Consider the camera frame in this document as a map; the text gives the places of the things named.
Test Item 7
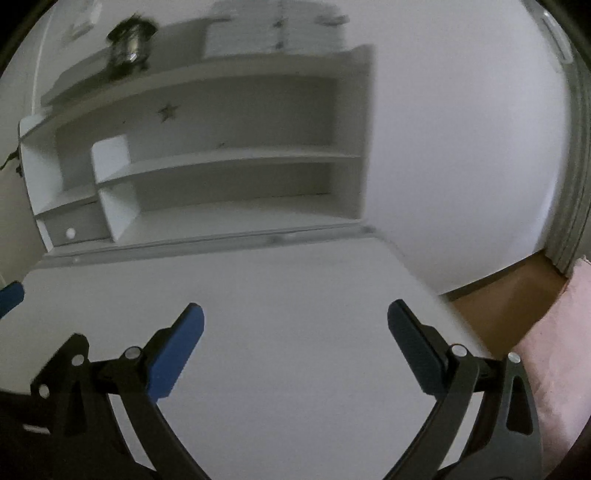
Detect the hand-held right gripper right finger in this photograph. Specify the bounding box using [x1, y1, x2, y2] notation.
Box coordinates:
[387, 298, 544, 480]

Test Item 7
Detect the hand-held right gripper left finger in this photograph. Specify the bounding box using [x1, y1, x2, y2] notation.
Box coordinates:
[48, 302, 208, 480]

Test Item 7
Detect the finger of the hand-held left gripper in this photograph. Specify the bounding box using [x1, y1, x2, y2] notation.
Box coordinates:
[0, 281, 25, 320]
[30, 340, 71, 403]

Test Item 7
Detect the white drawer with round knob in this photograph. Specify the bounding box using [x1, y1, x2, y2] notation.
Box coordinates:
[36, 203, 112, 247]

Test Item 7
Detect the pink bedding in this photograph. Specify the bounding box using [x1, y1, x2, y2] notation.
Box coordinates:
[512, 256, 591, 476]

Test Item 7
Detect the white desk hutch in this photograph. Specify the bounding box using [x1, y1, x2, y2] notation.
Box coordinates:
[18, 44, 377, 252]

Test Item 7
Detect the black cable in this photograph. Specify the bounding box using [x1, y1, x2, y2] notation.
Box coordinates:
[0, 145, 24, 178]

